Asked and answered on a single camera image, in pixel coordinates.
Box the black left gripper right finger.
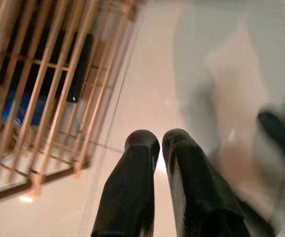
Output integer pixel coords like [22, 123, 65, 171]
[162, 128, 255, 237]

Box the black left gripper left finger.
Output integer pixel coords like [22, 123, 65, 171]
[90, 130, 161, 237]

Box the glossy black device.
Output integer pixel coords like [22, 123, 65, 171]
[0, 27, 94, 104]

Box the blue box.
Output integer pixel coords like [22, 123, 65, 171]
[0, 87, 51, 126]

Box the wooden slat wine rack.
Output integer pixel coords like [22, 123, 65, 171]
[0, 0, 138, 196]

